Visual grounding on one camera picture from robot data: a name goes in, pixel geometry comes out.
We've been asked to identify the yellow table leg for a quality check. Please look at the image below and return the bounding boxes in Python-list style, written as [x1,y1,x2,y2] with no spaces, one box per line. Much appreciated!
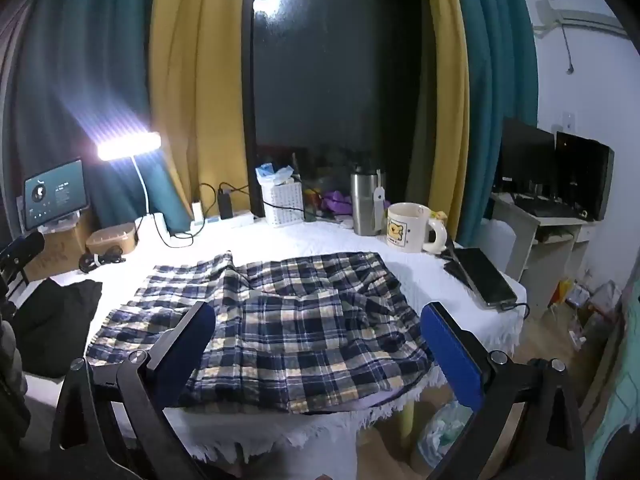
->
[402,395,418,448]

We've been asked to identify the crumpled plastic bag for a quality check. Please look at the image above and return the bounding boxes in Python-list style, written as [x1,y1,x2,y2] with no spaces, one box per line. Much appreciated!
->
[415,400,473,476]

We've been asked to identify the white power strip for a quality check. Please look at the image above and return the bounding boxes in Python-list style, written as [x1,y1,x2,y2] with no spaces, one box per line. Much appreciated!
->
[192,210,256,228]

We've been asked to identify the black cloth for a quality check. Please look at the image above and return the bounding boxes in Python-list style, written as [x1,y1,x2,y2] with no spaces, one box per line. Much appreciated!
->
[10,278,103,378]

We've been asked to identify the purple cloth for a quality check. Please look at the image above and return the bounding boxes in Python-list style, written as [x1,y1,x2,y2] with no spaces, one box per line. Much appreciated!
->
[320,190,353,213]

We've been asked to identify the black monitor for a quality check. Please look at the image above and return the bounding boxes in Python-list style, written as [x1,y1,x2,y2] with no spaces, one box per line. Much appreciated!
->
[500,117,556,196]
[555,131,616,222]

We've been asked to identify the steel tumbler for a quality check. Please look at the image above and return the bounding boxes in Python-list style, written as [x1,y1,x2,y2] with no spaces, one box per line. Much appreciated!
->
[349,162,381,237]

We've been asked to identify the plaid pants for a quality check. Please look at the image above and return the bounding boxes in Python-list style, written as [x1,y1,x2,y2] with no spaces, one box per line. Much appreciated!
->
[85,250,435,415]

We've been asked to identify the dark window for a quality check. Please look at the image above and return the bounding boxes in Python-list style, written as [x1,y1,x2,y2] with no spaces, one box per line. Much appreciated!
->
[245,0,431,211]

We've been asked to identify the cardboard box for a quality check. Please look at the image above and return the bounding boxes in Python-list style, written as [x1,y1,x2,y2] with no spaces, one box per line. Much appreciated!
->
[22,210,96,283]

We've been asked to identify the white knitted tablecloth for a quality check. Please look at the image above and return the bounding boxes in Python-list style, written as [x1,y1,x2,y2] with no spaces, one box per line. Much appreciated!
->
[22,217,528,466]

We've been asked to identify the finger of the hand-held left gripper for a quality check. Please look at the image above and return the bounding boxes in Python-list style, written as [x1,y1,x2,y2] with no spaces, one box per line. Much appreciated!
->
[0,231,46,291]

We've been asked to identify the yellow curtain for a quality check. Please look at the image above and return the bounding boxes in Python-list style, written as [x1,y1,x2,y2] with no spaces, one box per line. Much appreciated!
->
[148,0,256,218]
[405,0,471,241]

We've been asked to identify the black tablet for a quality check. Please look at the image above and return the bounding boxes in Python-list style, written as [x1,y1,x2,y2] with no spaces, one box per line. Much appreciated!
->
[23,158,91,231]

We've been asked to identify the pale green printed cloth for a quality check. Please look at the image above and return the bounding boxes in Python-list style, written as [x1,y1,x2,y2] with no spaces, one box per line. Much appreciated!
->
[585,280,640,480]

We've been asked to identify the black coiled cable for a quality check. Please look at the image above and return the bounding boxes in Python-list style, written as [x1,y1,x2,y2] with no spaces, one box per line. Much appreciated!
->
[79,246,126,271]

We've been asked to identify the white desk lamp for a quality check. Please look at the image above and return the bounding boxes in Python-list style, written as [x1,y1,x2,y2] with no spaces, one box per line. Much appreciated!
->
[96,131,170,246]

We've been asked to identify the cream cartoon mug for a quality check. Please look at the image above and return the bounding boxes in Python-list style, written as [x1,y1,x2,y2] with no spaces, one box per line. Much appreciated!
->
[386,202,448,254]

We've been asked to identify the brown lidded plastic container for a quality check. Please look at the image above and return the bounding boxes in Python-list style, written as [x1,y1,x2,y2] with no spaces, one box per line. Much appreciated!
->
[85,223,138,256]

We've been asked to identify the white air conditioner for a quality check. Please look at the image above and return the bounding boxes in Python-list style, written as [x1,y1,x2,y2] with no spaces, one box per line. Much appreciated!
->
[532,0,631,36]

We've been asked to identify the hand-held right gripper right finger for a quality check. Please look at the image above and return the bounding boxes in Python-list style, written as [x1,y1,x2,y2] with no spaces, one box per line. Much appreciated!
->
[420,301,586,480]

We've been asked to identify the white perforated basket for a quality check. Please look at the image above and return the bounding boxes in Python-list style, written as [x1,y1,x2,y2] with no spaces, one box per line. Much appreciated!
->
[261,180,305,227]

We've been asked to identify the teal curtain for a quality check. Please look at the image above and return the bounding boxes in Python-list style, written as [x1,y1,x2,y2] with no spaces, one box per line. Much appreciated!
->
[0,0,191,236]
[450,0,538,246]

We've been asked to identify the grey computer desk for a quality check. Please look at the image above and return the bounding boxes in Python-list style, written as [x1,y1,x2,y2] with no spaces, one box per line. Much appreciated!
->
[482,192,601,321]

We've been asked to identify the black keyboard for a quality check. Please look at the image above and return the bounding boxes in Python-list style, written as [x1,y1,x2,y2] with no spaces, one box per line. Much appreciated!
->
[515,195,586,218]

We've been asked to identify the blue plastic packet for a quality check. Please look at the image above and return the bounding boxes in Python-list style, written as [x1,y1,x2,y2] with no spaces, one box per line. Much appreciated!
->
[255,162,296,186]

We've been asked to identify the black laptop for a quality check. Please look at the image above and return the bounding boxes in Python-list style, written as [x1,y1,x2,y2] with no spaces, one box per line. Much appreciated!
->
[442,245,518,308]

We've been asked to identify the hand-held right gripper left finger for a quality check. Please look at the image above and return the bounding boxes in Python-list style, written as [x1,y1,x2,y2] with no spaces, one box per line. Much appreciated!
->
[50,301,217,480]

